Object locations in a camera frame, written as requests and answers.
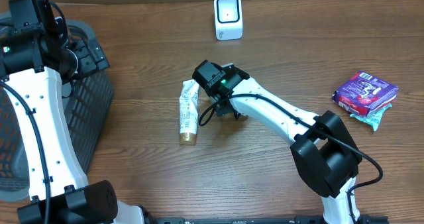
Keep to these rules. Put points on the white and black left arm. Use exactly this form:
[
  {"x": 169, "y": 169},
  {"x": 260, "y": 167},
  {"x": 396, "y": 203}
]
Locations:
[{"x": 37, "y": 59}]

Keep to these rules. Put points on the purple Carefree pad pack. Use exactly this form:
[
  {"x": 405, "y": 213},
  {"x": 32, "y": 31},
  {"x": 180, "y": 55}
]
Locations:
[{"x": 364, "y": 94}]

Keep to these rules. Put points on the white barcode scanner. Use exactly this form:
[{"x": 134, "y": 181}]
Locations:
[{"x": 228, "y": 19}]

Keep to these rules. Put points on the black rail at table edge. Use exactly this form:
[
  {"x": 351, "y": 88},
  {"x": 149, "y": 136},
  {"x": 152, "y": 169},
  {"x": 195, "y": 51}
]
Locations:
[{"x": 303, "y": 219}]

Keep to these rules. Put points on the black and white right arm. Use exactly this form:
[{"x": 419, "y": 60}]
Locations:
[{"x": 324, "y": 152}]

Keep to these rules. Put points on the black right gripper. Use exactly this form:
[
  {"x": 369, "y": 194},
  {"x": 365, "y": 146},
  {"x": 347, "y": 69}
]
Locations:
[{"x": 225, "y": 110}]

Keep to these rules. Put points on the white and gold tube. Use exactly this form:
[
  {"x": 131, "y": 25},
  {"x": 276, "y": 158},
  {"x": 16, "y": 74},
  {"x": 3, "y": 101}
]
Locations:
[{"x": 189, "y": 112}]

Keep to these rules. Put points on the grey plastic mesh basket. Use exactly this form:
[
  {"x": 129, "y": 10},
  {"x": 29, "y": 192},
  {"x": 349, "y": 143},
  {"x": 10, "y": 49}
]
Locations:
[{"x": 85, "y": 112}]

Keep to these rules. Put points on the teal snack packet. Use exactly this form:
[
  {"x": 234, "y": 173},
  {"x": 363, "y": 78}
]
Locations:
[{"x": 373, "y": 119}]

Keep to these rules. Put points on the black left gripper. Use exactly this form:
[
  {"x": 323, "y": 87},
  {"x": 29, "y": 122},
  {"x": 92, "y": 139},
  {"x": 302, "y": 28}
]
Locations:
[{"x": 92, "y": 63}]

